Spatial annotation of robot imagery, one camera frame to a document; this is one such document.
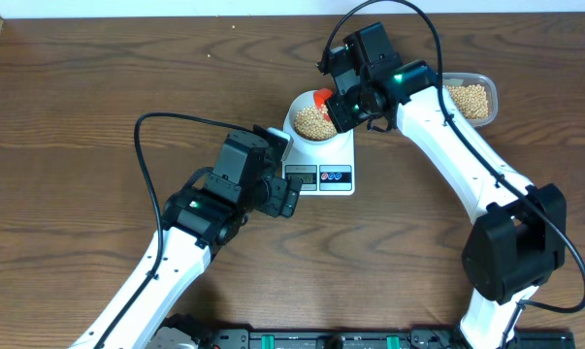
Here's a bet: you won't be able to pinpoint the pile of soybeans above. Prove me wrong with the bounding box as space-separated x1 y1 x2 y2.
446 84 490 119

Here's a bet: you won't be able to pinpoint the white digital kitchen scale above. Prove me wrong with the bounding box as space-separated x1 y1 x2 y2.
282 111 356 196

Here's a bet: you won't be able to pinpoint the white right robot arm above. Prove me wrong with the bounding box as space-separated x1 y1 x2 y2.
318 23 568 348

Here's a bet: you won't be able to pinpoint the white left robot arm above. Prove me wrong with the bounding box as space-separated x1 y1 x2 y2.
73 127 301 348

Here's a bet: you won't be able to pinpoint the red plastic measuring scoop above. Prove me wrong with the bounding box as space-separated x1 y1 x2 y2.
313 88 333 121

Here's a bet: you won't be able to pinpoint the soybeans in grey bowl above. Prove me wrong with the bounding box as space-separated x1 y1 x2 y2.
293 105 337 142

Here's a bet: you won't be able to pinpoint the clear plastic container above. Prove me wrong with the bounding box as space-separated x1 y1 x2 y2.
442 73 499 128

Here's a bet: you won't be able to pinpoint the grey plastic bowl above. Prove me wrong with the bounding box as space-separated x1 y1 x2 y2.
283 90 353 145

